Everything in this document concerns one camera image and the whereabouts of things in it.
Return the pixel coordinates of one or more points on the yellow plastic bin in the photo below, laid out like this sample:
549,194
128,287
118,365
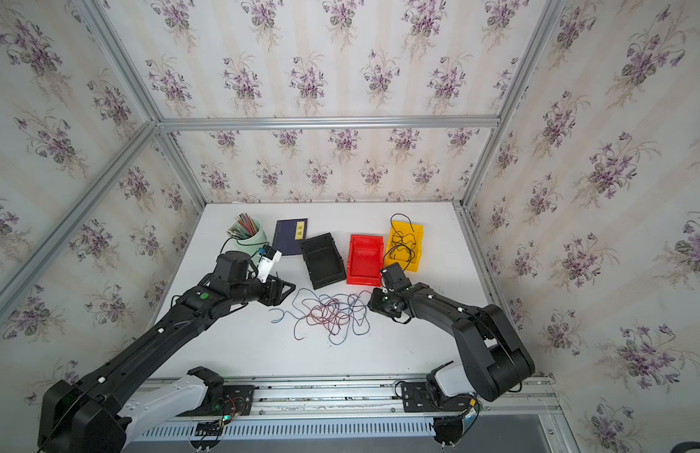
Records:
405,245

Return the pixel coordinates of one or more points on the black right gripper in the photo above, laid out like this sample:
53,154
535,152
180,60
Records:
373,304

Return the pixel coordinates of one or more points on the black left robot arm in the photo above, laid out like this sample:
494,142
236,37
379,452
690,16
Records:
101,411

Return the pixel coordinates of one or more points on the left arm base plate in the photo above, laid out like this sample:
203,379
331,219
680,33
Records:
235,400

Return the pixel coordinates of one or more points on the dark blue book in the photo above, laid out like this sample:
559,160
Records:
288,236

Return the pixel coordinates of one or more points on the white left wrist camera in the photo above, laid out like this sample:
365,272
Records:
268,258

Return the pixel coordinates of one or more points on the white ventilation grille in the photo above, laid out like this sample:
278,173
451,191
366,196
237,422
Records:
247,429

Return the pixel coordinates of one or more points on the coloured pencils bundle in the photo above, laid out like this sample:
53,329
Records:
245,227

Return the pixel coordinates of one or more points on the aluminium rail frame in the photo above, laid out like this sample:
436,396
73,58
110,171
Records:
328,397

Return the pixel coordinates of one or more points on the green pen cup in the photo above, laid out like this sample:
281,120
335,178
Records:
251,246

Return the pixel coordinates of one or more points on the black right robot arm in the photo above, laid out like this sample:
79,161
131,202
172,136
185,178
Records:
494,359

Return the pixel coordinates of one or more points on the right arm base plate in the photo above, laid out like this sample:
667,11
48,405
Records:
424,397

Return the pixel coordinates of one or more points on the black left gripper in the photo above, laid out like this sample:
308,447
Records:
276,298

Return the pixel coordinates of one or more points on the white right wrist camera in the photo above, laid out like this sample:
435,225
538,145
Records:
394,278

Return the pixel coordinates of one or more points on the red plastic bin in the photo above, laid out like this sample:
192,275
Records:
365,260

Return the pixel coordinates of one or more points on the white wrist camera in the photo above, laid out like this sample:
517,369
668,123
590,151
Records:
268,258
394,278

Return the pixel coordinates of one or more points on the black plastic bin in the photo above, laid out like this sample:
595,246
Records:
323,260

